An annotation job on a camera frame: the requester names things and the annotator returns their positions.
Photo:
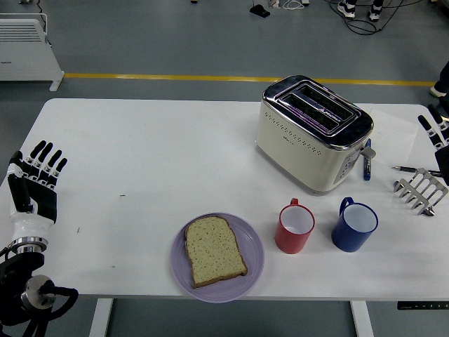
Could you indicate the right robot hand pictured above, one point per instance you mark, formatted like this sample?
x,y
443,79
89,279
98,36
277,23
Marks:
x,y
442,156

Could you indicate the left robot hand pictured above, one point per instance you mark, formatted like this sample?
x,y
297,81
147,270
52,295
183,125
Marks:
x,y
28,226

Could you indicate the brown bread slice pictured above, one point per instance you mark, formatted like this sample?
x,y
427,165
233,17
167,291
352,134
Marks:
x,y
214,252

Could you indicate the purple plate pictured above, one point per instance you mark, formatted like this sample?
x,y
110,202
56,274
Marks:
x,y
250,242

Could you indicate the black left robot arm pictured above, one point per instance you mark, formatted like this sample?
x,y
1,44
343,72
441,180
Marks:
x,y
17,270

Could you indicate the black ballpoint pen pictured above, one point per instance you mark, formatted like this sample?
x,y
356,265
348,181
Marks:
x,y
408,169

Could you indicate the metal toast rack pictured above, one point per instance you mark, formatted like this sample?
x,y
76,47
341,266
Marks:
x,y
424,191

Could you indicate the white paper sheet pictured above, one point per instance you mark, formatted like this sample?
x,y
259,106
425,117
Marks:
x,y
396,135

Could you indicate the blue marker pen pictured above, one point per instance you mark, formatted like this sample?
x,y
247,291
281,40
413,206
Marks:
x,y
366,170

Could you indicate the person's leg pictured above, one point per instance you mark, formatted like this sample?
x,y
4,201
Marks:
x,y
445,75

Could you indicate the white table leg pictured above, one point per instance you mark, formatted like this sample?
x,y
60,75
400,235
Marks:
x,y
101,319
362,319

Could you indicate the blue mug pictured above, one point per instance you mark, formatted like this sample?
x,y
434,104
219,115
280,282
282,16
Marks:
x,y
347,240

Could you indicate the cream and chrome toaster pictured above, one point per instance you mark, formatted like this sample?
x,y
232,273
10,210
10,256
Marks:
x,y
298,158

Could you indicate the black table control panel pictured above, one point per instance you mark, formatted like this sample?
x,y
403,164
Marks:
x,y
421,305

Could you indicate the person's black white shoe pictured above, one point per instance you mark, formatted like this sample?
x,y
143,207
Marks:
x,y
374,13
346,10

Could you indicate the white panel heater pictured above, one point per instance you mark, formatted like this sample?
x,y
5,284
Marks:
x,y
24,56

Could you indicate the red mug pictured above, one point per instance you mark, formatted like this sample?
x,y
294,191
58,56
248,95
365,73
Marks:
x,y
293,242

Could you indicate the yellow floor tape line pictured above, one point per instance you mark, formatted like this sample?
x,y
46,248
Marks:
x,y
158,76

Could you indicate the white power adapter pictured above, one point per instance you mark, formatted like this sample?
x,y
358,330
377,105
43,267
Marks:
x,y
274,3

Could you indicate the black floor stand base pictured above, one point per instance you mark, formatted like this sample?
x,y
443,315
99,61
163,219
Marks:
x,y
260,11

